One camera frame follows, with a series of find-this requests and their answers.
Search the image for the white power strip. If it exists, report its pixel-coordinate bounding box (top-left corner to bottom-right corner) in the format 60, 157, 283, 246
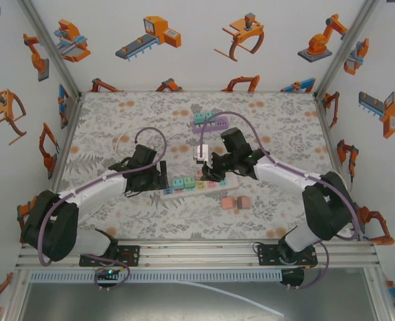
160, 175, 240, 201

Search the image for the purple power strip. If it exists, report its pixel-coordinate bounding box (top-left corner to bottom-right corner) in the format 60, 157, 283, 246
191, 115, 230, 135

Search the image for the floral tablecloth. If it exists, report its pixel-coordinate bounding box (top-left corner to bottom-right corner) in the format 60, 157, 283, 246
52, 90, 356, 241

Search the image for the circuit board with green light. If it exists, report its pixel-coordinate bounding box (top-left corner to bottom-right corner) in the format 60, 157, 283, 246
95, 267, 121, 285

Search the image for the white plastic tube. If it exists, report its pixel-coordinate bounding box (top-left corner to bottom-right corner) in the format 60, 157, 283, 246
180, 280, 285, 318

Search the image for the grey metal base panel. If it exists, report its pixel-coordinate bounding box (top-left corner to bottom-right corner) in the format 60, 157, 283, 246
16, 282, 379, 321

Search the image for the black controller box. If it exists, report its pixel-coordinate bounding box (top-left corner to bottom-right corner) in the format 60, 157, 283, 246
279, 267, 305, 289

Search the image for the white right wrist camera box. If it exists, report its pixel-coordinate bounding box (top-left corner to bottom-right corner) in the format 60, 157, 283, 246
193, 144, 210, 163

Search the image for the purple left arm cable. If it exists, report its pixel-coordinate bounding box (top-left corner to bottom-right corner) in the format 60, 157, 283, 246
36, 126, 167, 290

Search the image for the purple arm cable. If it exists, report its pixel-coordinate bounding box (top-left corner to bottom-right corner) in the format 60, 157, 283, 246
36, 126, 167, 290
199, 111, 362, 290

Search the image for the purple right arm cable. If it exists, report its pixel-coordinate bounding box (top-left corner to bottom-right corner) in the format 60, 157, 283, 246
199, 111, 362, 290

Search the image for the wide aluminium base rail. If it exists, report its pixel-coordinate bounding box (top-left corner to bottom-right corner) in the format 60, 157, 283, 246
15, 239, 381, 270

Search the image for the aluminium side rail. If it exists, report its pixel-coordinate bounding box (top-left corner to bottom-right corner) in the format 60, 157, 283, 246
48, 95, 84, 183
313, 95, 352, 181

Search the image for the white slotted cable duct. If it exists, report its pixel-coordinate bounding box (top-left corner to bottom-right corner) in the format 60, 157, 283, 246
28, 270, 284, 284

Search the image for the aluminium frame post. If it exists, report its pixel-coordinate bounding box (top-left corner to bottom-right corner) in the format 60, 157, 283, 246
18, 0, 84, 101
313, 0, 382, 101

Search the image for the aluminium frame leg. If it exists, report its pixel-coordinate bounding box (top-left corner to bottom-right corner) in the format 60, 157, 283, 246
1, 267, 30, 321
364, 267, 395, 321

